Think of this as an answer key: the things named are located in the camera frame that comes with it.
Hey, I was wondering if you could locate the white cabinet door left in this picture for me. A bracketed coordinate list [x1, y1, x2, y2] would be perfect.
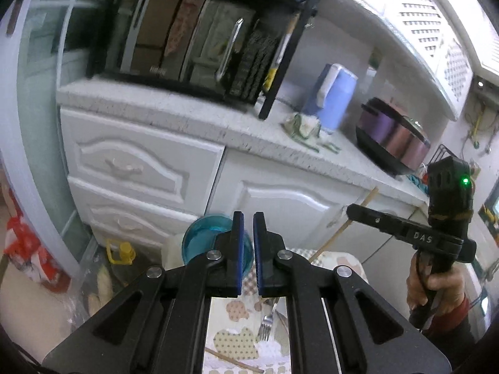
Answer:
[206, 150, 368, 249]

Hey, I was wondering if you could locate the teal-rimmed utensil cup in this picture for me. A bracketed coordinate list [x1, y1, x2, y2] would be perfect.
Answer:
[182, 214, 253, 291]

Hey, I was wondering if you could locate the white drawer front upper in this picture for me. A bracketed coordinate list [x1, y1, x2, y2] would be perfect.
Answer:
[60, 108, 224, 215]

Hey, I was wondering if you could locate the yellow-capped oil bottle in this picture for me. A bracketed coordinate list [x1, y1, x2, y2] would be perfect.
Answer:
[106, 239, 136, 275]

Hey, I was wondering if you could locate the black wire rack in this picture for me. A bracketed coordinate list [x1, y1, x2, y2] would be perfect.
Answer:
[426, 144, 455, 166]

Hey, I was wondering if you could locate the glass sliding door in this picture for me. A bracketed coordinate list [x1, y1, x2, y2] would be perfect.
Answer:
[1, 0, 101, 277]

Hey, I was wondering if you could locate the wooden-handled steel fork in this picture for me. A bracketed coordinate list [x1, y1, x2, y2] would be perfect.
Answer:
[257, 298, 279, 342]

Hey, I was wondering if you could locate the red plastic bag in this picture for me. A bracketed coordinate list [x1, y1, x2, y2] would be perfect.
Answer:
[3, 189, 71, 294]

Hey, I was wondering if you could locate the purple rice cooker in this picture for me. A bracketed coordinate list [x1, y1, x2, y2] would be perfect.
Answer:
[355, 97, 430, 176]

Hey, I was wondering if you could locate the white drawer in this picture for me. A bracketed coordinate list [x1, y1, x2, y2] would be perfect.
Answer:
[69, 176, 197, 247]
[60, 108, 224, 215]

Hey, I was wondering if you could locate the white drawer front lower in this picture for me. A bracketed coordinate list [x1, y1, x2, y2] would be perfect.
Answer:
[69, 176, 197, 247]

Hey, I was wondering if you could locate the green-edged dish cloth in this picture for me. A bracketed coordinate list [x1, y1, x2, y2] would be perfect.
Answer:
[281, 112, 342, 154]

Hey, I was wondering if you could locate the white range hood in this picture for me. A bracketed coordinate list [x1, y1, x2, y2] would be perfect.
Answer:
[351, 0, 473, 121]

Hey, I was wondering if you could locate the blue electric kettle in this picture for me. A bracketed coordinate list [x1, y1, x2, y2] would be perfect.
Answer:
[302, 63, 358, 132]

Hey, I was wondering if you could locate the patterned table cloth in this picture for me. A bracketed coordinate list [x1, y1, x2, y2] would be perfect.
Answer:
[202, 247, 370, 374]

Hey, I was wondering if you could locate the wooden chopstick on cloth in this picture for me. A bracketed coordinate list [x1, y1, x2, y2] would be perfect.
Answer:
[205, 347, 265, 373]

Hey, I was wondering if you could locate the person's right hand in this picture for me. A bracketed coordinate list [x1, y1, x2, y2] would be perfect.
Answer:
[406, 253, 468, 316]

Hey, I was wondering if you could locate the wooden chopstick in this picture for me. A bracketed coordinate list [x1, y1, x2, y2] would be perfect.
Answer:
[205, 347, 265, 373]
[308, 186, 379, 263]

